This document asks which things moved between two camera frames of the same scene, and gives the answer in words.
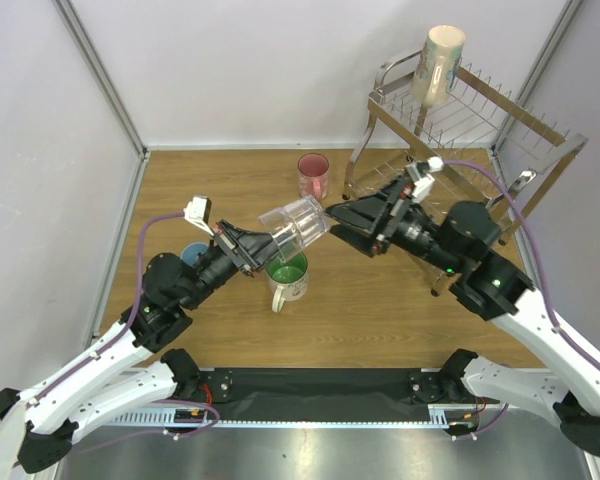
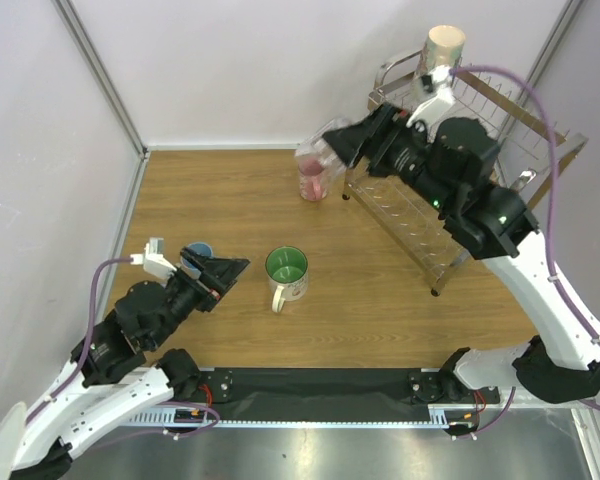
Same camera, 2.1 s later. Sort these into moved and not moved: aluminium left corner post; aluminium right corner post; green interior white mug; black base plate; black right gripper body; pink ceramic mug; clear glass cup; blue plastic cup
Moved: black right gripper body; clear glass cup
Not moved: blue plastic cup; pink ceramic mug; aluminium right corner post; aluminium left corner post; green interior white mug; black base plate
